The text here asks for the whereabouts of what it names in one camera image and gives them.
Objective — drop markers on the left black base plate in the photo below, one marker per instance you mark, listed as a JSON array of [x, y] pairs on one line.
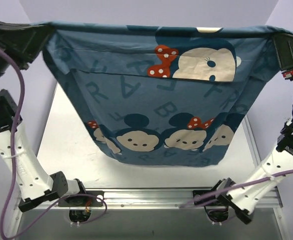
[[94, 200]]

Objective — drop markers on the aluminium front rail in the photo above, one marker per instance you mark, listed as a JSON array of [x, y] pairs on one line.
[[157, 198]]

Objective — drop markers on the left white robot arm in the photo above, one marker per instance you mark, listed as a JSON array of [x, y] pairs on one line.
[[35, 184]]

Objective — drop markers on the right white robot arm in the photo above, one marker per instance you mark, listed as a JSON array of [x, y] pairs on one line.
[[243, 198]]

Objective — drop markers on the blue cartoon print pillowcase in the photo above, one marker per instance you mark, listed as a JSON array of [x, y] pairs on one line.
[[162, 95]]

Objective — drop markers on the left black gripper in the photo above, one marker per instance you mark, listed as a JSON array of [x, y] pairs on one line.
[[23, 46]]

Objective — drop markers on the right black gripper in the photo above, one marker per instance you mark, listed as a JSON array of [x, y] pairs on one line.
[[289, 51]]

